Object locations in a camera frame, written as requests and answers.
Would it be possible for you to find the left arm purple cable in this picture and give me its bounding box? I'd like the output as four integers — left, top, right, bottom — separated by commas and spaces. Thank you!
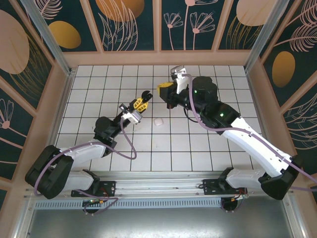
33, 118, 137, 215

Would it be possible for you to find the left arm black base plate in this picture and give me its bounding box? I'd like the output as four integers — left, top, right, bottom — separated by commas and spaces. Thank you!
71, 180, 117, 198

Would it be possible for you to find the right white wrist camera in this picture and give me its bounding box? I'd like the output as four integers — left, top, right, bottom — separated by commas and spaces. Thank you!
170, 65, 191, 94

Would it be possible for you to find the aluminium frame post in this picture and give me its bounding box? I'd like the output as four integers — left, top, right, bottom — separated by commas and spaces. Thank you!
21, 0, 77, 76
244, 0, 290, 74

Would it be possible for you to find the black round cable grommet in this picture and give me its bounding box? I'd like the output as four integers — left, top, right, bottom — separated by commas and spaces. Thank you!
221, 198, 239, 213
82, 207, 99, 216

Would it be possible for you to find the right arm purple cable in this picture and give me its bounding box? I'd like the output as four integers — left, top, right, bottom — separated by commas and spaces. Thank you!
184, 73, 317, 199

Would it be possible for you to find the aluminium side rail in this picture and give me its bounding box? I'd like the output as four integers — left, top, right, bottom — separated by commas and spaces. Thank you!
246, 71, 282, 176
39, 71, 76, 179

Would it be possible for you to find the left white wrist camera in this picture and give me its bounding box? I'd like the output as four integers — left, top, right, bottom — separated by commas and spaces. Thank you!
119, 103, 144, 124

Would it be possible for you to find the perforated metal cable tray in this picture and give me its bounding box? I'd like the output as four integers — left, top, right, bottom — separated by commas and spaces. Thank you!
34, 198, 223, 209

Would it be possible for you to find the aluminium mounting rail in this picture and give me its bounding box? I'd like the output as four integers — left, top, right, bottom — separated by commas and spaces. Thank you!
23, 170, 295, 199

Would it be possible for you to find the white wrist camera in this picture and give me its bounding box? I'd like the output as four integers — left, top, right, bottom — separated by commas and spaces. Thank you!
170, 65, 191, 94
119, 103, 144, 124

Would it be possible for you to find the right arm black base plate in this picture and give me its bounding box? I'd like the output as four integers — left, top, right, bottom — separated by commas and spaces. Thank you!
202, 178, 248, 195

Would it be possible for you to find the grey metal sheet panel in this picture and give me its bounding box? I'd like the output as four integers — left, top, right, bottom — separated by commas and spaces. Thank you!
14, 208, 305, 238

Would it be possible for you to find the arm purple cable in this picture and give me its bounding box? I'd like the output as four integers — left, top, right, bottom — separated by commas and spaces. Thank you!
33, 118, 137, 215
184, 73, 317, 199

